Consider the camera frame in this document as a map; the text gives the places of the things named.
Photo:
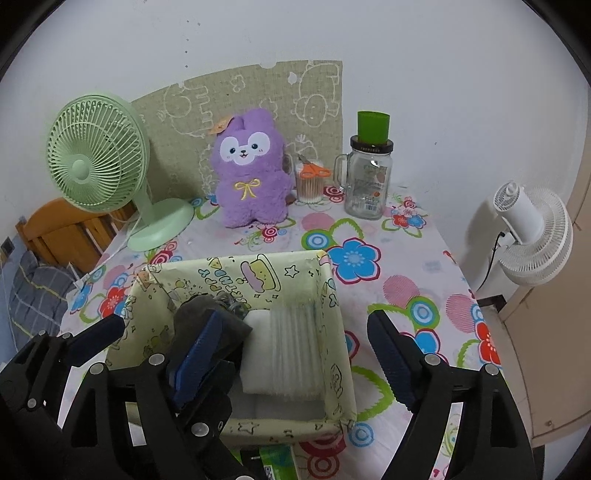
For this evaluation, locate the grey plaid pillow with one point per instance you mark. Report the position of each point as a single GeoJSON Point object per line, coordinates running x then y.
{"type": "Point", "coordinates": [36, 297]}

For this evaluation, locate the orange handled scissors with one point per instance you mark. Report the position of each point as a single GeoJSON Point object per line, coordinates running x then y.
{"type": "Point", "coordinates": [311, 170]}

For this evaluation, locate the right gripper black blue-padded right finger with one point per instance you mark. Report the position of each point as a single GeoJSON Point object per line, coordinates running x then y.
{"type": "Point", "coordinates": [492, 442]}

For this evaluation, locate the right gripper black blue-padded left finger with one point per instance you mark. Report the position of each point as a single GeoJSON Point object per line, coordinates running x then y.
{"type": "Point", "coordinates": [122, 423]}

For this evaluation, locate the purple plush bunny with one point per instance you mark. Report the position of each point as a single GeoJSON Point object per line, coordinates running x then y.
{"type": "Point", "coordinates": [247, 157]}

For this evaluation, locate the beige cabinet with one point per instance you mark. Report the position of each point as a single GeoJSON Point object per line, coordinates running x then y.
{"type": "Point", "coordinates": [544, 335]}

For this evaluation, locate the glass mason jar mug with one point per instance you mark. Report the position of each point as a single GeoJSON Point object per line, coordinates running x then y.
{"type": "Point", "coordinates": [364, 177]}

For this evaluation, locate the green plastic cup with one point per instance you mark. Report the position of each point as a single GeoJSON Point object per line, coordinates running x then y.
{"type": "Point", "coordinates": [373, 127]}

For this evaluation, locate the wall power socket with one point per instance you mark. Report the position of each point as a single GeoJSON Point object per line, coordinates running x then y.
{"type": "Point", "coordinates": [7, 248]}

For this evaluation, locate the green tissue pack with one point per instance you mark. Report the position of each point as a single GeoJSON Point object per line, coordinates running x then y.
{"type": "Point", "coordinates": [269, 462]}

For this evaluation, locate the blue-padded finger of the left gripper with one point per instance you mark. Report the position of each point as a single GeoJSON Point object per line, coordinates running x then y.
{"type": "Point", "coordinates": [37, 375]}

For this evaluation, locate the yellow cartoon fabric box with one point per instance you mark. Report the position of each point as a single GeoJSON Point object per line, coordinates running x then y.
{"type": "Point", "coordinates": [259, 281]}

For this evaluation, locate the dark grey cloth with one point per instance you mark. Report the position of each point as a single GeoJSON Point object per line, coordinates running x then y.
{"type": "Point", "coordinates": [191, 318]}

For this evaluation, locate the beige cartoon puzzle mat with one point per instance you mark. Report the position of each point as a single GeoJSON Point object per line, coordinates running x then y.
{"type": "Point", "coordinates": [303, 96]}

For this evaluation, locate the clear plastic bag pack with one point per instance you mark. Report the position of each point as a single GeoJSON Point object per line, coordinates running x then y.
{"type": "Point", "coordinates": [281, 357]}

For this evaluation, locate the green desk fan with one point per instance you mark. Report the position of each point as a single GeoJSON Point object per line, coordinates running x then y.
{"type": "Point", "coordinates": [98, 155]}

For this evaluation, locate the white circulator fan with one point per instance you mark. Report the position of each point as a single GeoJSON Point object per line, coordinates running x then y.
{"type": "Point", "coordinates": [541, 233]}

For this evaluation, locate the floral tablecloth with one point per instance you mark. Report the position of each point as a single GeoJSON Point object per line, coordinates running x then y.
{"type": "Point", "coordinates": [419, 286]}

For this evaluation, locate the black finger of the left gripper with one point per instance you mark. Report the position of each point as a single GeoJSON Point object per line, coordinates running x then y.
{"type": "Point", "coordinates": [204, 409]}

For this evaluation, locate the toothpick jar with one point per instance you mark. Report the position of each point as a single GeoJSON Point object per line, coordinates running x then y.
{"type": "Point", "coordinates": [308, 190]}

